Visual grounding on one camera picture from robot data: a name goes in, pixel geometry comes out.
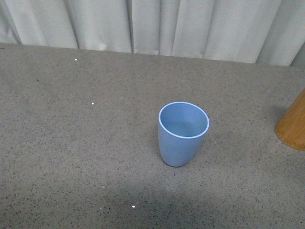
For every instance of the light blue plastic cup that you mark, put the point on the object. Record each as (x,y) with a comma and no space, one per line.
(181,129)

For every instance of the white pleated curtain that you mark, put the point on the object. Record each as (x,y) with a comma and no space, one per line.
(253,31)

